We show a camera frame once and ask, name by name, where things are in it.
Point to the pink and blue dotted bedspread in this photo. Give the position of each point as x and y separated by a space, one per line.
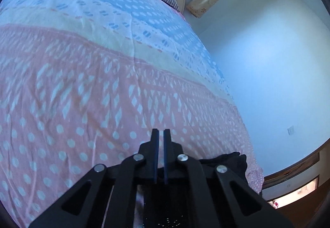
77 62

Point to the black pants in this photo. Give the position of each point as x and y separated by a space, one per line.
232 163

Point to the white wall switch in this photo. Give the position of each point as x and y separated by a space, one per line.
291 131

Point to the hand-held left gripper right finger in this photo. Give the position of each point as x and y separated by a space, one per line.
167 155

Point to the wooden door frame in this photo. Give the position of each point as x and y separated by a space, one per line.
291 171

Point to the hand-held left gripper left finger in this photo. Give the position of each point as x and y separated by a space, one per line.
154 155

